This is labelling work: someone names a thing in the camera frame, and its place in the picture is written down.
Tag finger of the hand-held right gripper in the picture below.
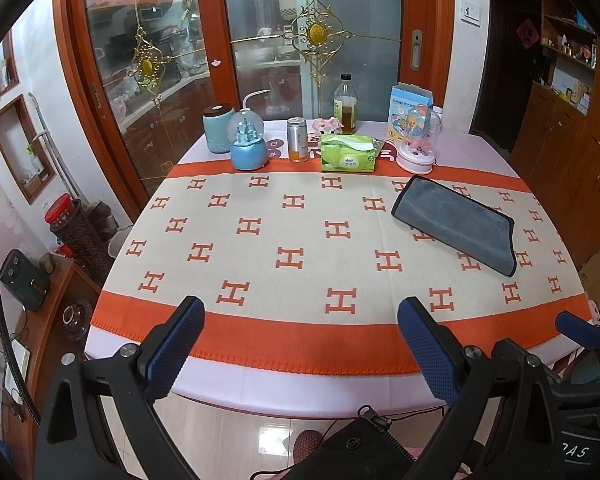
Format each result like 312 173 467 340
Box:
554 311 600 352

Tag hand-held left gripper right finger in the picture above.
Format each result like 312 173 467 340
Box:
396 296 570 480

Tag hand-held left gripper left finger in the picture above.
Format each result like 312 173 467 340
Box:
34 296 206 480

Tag grey towel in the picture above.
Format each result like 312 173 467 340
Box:
391 175 517 278

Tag cardboard box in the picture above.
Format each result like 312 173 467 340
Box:
578 250 600 311

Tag glass ashtray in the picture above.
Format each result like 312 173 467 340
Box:
61 298 93 342

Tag white bucket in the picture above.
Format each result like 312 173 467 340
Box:
107 227 133 258

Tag black zippered bag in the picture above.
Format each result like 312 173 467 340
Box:
275 405 431 480

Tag red lidded jar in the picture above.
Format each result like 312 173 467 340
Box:
49 199 115 286

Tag orange patterned blanket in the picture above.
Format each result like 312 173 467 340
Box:
89 162 597 374

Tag wooden side cabinet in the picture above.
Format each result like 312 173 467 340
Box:
0 255 103 461

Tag brown textured ball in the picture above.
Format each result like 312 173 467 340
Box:
293 430 326 461

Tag black small appliance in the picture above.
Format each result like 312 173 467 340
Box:
0 249 50 312

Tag red lid jar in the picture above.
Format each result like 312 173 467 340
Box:
44 195 77 225

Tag wooden shelf cabinet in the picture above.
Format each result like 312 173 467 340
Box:
510 0 600 286

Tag pink glass dome ornament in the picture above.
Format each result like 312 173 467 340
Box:
396 104 442 175

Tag green tissue pack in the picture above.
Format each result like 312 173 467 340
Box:
320 134 384 173

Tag blue snow globe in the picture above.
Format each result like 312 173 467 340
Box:
226 109 269 170

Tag light blue jar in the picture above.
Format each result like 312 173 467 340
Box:
203 105 237 154

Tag silver canister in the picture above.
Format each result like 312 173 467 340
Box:
286 117 309 163

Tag blue carton box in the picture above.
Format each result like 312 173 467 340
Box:
386 83 434 142

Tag pink flower ornament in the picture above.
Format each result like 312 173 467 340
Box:
312 116 344 134

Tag glass bottle with amber liquid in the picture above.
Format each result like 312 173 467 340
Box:
333 74 358 135

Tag glass sliding door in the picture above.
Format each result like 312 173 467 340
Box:
52 0 456 211

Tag white light switch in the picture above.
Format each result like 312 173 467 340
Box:
460 0 482 27

